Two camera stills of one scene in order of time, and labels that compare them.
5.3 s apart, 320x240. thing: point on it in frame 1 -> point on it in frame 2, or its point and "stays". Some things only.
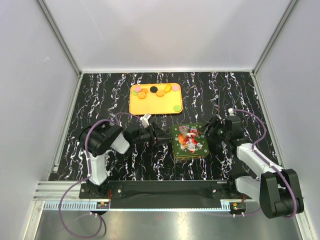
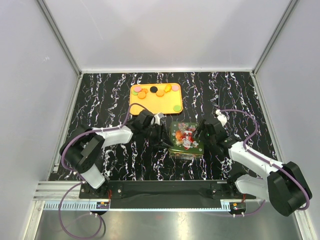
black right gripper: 213,122 -> 201,138
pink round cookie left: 137,89 stays
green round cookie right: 177,108 stays
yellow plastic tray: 156,98 stays
